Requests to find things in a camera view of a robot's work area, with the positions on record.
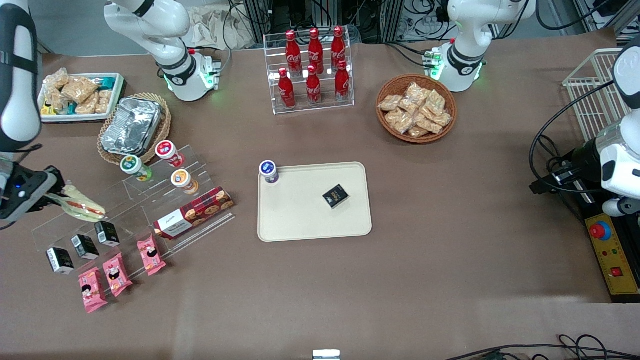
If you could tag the clear acrylic bottle rack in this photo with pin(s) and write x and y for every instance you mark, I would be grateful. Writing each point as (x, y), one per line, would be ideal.
(325, 107)

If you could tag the clear bag brown snack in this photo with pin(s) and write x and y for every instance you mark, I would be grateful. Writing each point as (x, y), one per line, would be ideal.
(79, 89)
(87, 105)
(104, 101)
(55, 100)
(56, 80)

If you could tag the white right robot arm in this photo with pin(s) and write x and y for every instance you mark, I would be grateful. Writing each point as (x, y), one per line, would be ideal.
(186, 80)

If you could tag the red plaid cookie box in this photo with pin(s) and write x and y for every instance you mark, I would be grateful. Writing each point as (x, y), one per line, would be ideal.
(195, 212)

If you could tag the small black drink carton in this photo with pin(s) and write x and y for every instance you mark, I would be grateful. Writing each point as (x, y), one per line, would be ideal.
(107, 233)
(60, 260)
(85, 247)

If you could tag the blue lid yogurt cup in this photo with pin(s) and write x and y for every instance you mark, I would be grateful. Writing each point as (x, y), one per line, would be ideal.
(269, 171)

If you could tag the red cola bottle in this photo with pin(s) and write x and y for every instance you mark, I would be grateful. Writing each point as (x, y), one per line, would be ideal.
(293, 55)
(315, 52)
(338, 50)
(286, 92)
(342, 84)
(313, 89)

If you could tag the crumpled beige cloth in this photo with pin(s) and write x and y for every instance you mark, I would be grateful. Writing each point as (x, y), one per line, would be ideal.
(210, 27)

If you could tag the oval wicker basket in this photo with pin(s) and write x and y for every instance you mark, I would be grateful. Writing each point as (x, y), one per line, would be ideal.
(162, 135)

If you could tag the small black box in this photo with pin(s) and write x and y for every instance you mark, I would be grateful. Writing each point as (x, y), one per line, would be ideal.
(335, 196)

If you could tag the triangle sandwich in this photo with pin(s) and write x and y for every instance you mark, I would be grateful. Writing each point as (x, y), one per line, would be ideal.
(84, 210)

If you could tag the yellow control box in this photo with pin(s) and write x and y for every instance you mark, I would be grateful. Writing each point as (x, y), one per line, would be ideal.
(612, 255)

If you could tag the white rectangular snack bin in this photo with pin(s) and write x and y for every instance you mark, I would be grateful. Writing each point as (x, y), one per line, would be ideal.
(116, 95)

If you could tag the silver foil container stack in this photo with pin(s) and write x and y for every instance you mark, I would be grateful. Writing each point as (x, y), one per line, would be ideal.
(131, 126)

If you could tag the red emergency stop button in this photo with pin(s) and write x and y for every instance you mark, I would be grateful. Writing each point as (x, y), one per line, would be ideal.
(600, 230)

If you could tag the red lid yogurt cup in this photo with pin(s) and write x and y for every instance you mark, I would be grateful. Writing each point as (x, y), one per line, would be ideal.
(167, 151)

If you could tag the teal snack packet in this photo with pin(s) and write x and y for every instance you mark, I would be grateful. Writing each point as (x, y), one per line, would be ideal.
(107, 82)

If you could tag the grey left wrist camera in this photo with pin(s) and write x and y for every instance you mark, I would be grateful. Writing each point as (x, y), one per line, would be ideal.
(620, 206)

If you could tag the clear bag biscuit snack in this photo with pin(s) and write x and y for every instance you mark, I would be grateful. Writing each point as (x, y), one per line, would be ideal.
(429, 124)
(399, 121)
(418, 131)
(442, 119)
(390, 102)
(416, 92)
(435, 102)

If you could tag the green lid yogurt cup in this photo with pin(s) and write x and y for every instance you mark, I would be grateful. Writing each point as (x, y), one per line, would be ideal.
(133, 166)

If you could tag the clear acrylic stepped shelf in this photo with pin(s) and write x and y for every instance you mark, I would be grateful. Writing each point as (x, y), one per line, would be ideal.
(137, 202)

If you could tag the beige plastic tray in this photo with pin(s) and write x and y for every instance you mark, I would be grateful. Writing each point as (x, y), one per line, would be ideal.
(300, 215)

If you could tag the orange lid yogurt cup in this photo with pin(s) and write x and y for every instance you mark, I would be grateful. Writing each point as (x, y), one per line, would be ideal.
(182, 180)

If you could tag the pink snack packet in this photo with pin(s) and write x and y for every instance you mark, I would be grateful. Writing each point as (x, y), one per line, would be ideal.
(117, 275)
(151, 256)
(92, 290)

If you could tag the round wicker basket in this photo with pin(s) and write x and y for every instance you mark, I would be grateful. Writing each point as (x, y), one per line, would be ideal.
(387, 127)

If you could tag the small yellow packet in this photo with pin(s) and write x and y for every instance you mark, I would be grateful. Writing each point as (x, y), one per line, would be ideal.
(48, 109)

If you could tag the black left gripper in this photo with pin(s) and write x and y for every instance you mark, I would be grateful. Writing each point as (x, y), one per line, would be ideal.
(583, 158)

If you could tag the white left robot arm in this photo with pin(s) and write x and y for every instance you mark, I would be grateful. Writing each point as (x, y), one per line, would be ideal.
(467, 70)

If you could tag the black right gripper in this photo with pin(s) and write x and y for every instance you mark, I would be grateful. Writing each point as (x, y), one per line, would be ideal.
(54, 181)

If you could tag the small white device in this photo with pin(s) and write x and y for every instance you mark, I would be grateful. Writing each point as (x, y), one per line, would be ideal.
(326, 354)

